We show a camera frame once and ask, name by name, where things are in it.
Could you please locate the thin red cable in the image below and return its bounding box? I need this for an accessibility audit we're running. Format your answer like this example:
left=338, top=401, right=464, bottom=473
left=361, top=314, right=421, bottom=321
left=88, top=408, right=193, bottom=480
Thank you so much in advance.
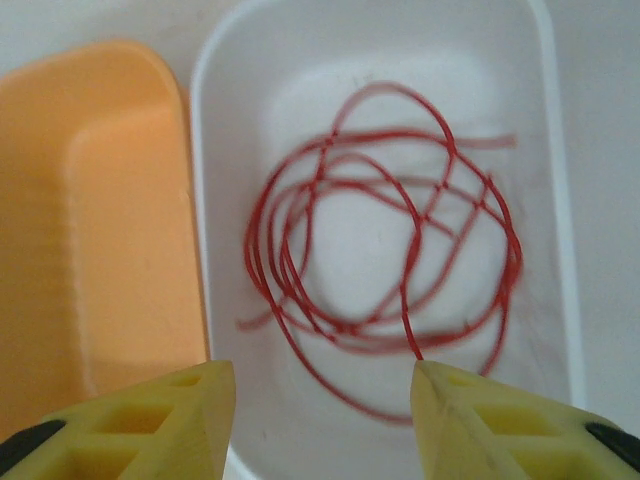
left=237, top=82, right=524, bottom=351
left=244, top=149, right=524, bottom=427

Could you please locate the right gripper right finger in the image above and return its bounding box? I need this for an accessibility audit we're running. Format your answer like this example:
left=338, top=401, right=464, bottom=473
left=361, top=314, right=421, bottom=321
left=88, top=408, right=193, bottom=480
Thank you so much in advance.
left=409, top=359, right=640, bottom=480

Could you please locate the orange plastic bin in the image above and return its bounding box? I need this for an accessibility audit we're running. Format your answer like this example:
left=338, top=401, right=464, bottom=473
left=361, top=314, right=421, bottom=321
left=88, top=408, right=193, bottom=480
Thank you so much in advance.
left=0, top=40, right=211, bottom=437

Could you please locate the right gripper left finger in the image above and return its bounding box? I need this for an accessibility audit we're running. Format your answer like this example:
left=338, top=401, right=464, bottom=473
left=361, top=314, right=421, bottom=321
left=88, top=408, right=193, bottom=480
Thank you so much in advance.
left=0, top=358, right=237, bottom=480

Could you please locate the white plastic bin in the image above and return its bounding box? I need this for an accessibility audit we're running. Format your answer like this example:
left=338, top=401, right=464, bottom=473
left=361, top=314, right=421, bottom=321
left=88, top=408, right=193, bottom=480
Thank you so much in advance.
left=189, top=0, right=589, bottom=480

